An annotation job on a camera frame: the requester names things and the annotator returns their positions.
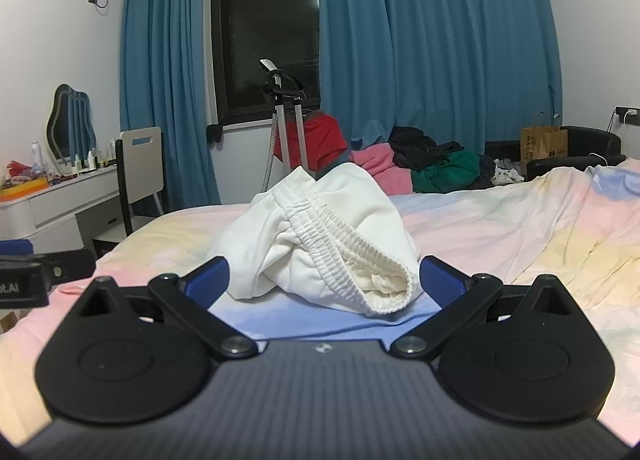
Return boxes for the black clothes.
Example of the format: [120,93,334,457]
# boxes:
[389,126,497,191]

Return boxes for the pink cloth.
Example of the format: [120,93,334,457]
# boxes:
[348,142,416,196]

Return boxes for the row of small bottles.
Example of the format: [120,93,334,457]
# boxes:
[71,139,118,172]

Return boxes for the garment steamer stand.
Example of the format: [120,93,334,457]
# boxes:
[260,58,309,194]

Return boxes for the dark window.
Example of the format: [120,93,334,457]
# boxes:
[210,0,322,129]

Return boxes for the pile of coloured clothes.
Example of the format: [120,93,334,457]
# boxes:
[315,0,564,176]

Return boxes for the orange box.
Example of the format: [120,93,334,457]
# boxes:
[0,177,50,199]

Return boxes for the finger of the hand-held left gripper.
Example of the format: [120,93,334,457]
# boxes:
[34,249,97,287]

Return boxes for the red garment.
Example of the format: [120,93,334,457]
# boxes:
[273,112,349,174]

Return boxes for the white backed chair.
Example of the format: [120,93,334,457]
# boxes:
[91,126,169,259]

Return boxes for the white pants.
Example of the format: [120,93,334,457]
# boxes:
[207,162,422,318]

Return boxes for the white dressing table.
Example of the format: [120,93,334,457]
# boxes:
[0,167,122,257]

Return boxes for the green cloth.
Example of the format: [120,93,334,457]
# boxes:
[411,150,481,194]

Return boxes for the pastel bed sheet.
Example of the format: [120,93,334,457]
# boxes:
[0,157,640,446]

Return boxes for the blue curtain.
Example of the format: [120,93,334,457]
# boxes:
[119,0,222,217]

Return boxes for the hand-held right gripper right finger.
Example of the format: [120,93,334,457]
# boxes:
[390,256,576,360]

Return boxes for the wavy framed mirror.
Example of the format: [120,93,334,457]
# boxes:
[46,84,97,162]

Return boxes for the white patterned cloth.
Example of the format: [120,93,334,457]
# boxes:
[492,159,527,186]

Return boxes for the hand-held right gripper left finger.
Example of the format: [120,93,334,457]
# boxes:
[75,256,259,359]

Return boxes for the brown paper bag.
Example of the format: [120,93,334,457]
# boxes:
[520,111,569,169]

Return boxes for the black armchair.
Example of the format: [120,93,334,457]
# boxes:
[485,125,627,184]

